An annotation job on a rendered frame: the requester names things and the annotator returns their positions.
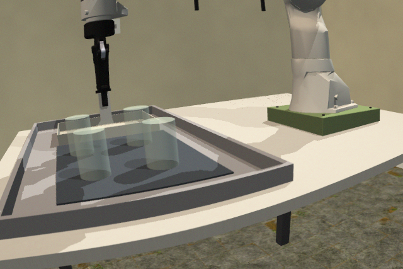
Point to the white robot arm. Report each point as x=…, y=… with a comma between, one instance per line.
x=316, y=88

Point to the clear glass cylinder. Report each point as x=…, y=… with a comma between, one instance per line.
x=74, y=123
x=160, y=142
x=92, y=153
x=133, y=117

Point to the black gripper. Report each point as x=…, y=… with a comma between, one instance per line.
x=99, y=30

